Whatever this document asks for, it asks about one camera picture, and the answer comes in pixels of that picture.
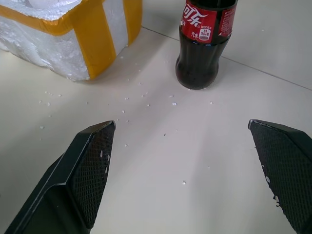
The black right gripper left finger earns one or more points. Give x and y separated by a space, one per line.
80 175

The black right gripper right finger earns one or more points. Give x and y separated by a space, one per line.
287 168

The cola bottle with red label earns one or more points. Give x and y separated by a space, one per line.
201 46

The white foam box yellow tape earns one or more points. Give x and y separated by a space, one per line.
73 34

